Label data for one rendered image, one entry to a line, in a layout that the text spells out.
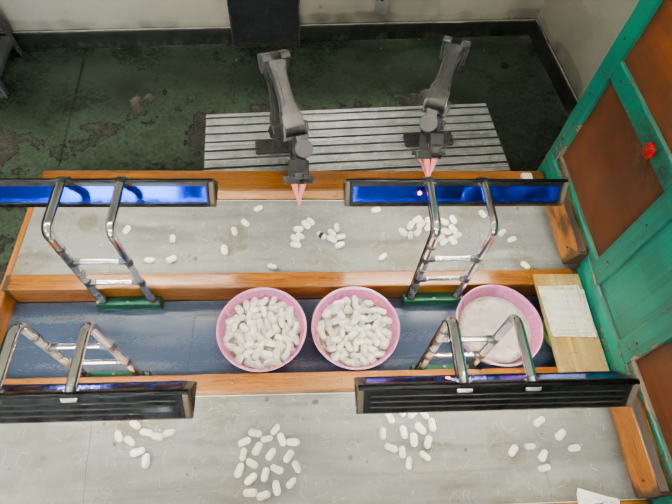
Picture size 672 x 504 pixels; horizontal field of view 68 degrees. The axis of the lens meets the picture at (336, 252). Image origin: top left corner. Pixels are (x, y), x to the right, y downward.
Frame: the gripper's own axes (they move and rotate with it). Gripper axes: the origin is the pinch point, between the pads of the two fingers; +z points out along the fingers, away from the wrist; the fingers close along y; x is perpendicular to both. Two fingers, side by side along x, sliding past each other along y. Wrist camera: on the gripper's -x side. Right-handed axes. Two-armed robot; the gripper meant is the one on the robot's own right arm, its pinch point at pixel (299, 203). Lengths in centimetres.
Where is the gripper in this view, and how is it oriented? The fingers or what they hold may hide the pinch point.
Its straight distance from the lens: 165.9
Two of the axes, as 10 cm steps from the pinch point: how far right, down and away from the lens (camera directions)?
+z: 0.0, 9.9, 1.6
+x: -0.6, -1.6, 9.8
